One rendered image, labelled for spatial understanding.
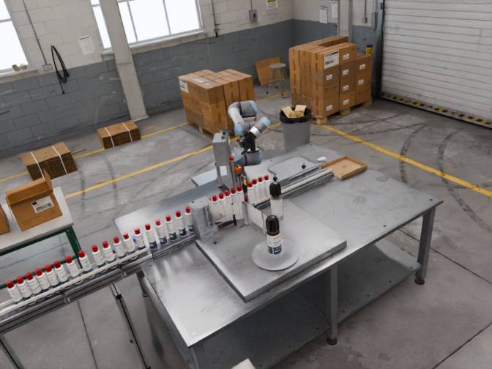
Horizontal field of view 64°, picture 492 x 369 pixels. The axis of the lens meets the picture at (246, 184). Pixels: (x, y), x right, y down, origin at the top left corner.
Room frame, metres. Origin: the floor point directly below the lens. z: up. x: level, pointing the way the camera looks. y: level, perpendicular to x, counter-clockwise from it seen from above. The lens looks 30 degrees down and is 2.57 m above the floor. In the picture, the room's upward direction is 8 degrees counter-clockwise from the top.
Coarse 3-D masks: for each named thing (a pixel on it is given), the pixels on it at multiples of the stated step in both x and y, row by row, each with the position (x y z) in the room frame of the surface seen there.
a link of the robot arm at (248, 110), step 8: (240, 104) 3.10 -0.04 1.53; (248, 104) 3.11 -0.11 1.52; (240, 112) 3.07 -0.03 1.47; (248, 112) 3.08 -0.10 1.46; (256, 112) 3.11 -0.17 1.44; (248, 120) 3.07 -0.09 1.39; (248, 152) 2.99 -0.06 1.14; (256, 152) 2.99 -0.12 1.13; (248, 160) 2.95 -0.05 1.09; (256, 160) 2.96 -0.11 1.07
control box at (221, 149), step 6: (216, 138) 2.59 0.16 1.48; (216, 144) 2.53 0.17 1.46; (222, 144) 2.52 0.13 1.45; (216, 150) 2.53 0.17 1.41; (222, 150) 2.52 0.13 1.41; (228, 150) 2.57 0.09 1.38; (216, 156) 2.53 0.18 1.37; (222, 156) 2.52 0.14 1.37; (228, 156) 2.53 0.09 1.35; (216, 162) 2.53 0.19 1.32; (222, 162) 2.52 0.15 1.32; (228, 162) 2.52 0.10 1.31
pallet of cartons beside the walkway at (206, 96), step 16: (192, 80) 6.52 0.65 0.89; (208, 80) 6.38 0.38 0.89; (224, 80) 6.26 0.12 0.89; (240, 80) 6.17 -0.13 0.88; (192, 96) 6.46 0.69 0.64; (208, 96) 5.89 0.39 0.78; (224, 96) 6.03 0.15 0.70; (240, 96) 6.15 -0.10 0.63; (192, 112) 6.54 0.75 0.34; (208, 112) 5.97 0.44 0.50; (224, 112) 6.00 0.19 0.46; (208, 128) 6.07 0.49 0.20
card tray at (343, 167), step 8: (336, 160) 3.17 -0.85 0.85; (344, 160) 3.19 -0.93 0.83; (352, 160) 3.16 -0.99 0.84; (328, 168) 3.08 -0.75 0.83; (336, 168) 3.06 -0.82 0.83; (344, 168) 3.04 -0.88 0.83; (352, 168) 3.02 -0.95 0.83; (360, 168) 2.97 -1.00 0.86; (336, 176) 2.92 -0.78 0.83; (344, 176) 2.88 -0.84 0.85
